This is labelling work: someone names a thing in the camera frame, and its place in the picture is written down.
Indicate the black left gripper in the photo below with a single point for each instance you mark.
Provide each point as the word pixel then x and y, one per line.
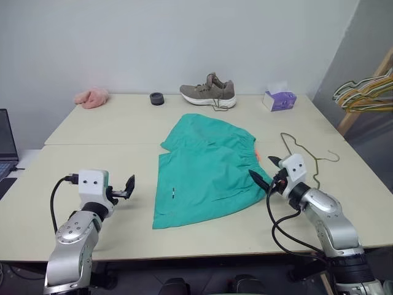
pixel 113 194

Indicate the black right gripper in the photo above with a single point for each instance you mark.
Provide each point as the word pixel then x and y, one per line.
pixel 280 181

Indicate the green shorts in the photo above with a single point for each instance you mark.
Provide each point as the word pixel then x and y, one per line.
pixel 199 172

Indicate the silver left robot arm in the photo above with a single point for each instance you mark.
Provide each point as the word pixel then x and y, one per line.
pixel 73 233

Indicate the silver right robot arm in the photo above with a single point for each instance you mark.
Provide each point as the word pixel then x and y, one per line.
pixel 334 221

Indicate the small orange piece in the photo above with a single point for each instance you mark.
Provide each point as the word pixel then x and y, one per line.
pixel 258 154

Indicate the purple tissue box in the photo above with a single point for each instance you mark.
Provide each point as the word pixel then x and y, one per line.
pixel 281 99

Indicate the black round container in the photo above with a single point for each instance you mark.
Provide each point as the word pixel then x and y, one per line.
pixel 157 99

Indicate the black metal table leg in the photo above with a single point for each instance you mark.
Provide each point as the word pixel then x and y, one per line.
pixel 104 275
pixel 307 269

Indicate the pink plush slipper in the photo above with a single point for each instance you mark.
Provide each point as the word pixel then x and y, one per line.
pixel 92 98

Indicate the brown sneaker with white sole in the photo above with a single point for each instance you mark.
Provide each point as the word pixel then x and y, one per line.
pixel 208 92

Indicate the wooden clothes rack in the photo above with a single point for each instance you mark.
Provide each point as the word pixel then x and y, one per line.
pixel 353 118

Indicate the dark rounded shape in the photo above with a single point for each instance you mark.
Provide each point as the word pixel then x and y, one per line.
pixel 175 287
pixel 247 285

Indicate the black laptop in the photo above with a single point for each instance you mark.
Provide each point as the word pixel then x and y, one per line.
pixel 6 138

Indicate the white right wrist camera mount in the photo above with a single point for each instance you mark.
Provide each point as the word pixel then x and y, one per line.
pixel 294 172

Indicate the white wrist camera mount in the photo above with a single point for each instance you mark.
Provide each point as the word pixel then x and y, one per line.
pixel 294 172
pixel 92 190

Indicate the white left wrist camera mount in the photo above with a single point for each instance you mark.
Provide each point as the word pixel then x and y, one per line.
pixel 92 190

